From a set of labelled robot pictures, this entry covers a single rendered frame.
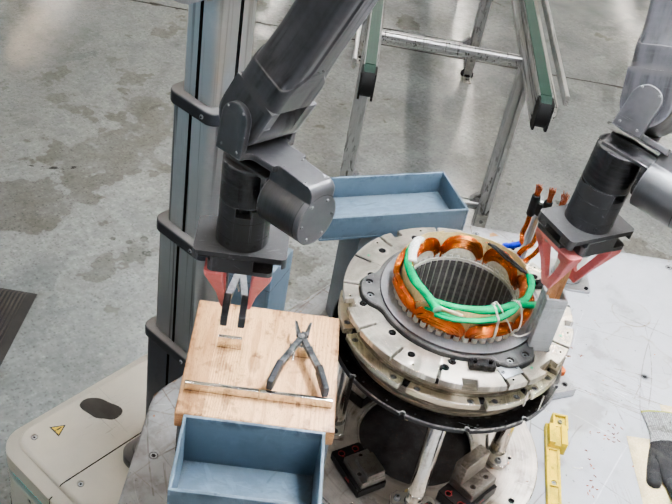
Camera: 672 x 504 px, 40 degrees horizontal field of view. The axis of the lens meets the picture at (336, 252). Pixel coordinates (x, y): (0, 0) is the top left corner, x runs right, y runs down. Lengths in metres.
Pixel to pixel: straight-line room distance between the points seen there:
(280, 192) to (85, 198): 2.31
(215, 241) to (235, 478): 0.31
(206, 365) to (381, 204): 0.51
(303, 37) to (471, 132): 3.04
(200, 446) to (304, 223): 0.36
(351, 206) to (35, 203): 1.81
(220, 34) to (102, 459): 1.05
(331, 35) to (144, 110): 2.86
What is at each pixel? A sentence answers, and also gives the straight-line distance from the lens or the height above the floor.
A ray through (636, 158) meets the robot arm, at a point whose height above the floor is 1.41.
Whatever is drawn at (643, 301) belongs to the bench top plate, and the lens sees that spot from 1.95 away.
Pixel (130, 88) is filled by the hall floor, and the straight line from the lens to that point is 3.82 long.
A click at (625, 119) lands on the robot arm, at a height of 1.44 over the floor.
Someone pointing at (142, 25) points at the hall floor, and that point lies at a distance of 4.31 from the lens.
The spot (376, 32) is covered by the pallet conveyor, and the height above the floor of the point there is 0.76.
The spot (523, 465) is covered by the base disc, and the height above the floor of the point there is 0.80.
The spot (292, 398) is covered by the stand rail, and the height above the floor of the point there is 1.07.
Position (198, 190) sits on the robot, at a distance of 1.53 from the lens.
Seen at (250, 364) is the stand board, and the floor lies 1.07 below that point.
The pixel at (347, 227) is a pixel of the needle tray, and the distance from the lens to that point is 1.45.
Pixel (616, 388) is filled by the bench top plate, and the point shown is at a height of 0.78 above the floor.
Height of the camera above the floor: 1.92
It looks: 39 degrees down
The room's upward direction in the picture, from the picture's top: 11 degrees clockwise
